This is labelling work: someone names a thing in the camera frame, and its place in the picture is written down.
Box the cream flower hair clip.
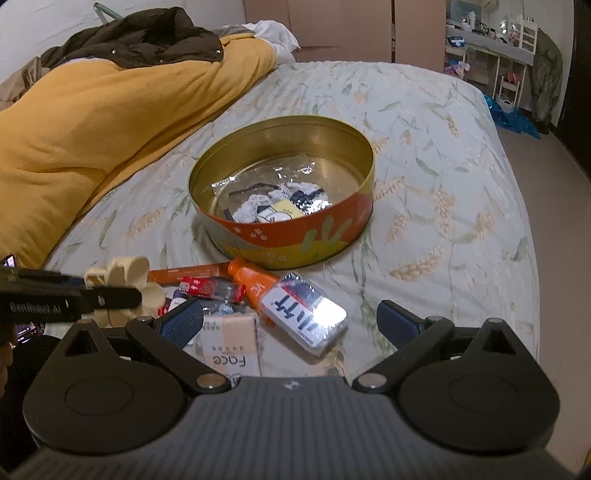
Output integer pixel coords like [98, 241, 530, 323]
[84, 256, 166, 328]

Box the white Face tissue pack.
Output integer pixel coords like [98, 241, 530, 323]
[194, 313, 260, 381]

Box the clear plastic toothpick box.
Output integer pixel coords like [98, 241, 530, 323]
[259, 272, 348, 357]

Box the clear bag with lace accessories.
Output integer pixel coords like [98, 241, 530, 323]
[211, 154, 332, 224]

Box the yellow rabbit tissue pack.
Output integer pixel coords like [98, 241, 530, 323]
[256, 199, 304, 223]

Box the smartphone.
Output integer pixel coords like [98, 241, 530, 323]
[1, 254, 18, 268]

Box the brown snack bar sachet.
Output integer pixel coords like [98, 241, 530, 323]
[147, 262, 229, 286]

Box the orange tube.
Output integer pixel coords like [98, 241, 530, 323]
[228, 258, 279, 327]

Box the round decorated metal tin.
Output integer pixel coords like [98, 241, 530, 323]
[188, 115, 376, 270]

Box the yellow fleece blanket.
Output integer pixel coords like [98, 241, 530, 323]
[1, 34, 277, 269]

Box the blue plastic bag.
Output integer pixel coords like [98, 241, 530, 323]
[484, 95, 541, 140]

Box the dark door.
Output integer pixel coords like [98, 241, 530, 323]
[556, 1, 591, 175]

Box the dark brown puffer jacket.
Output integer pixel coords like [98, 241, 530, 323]
[40, 7, 223, 69]

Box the pink wardrobe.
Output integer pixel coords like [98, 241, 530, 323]
[243, 0, 446, 72]

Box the white desk shelf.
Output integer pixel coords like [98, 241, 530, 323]
[444, 13, 539, 111]

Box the white pillow cloth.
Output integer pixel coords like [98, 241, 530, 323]
[213, 20, 301, 65]

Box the green hanging jacket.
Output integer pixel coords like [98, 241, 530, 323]
[530, 29, 563, 134]

